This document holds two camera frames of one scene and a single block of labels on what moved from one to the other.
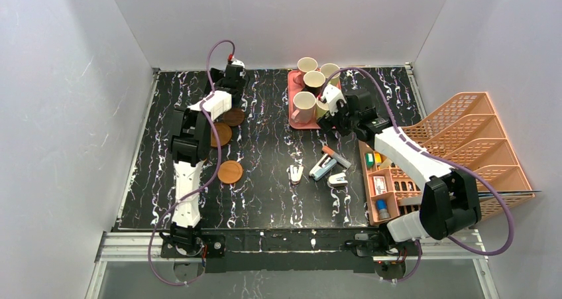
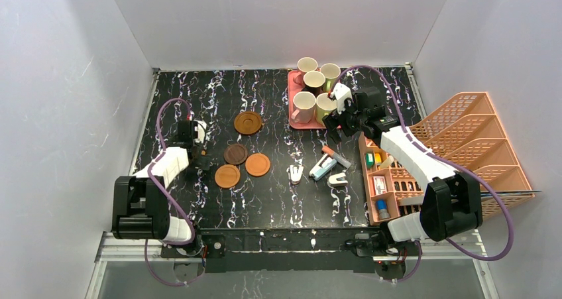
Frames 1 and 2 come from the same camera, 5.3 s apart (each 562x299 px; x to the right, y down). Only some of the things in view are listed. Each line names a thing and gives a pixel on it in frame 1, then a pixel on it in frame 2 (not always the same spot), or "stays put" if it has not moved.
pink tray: x=293 y=89 stays put
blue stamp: x=382 y=206 stays put
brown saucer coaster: x=224 y=132 -> x=247 y=122
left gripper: x=234 y=83 -> x=201 y=159
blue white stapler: x=322 y=167 stays put
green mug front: x=321 y=108 stays put
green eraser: x=369 y=158 stays put
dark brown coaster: x=233 y=117 -> x=235 y=154
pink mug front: x=304 y=104 stays put
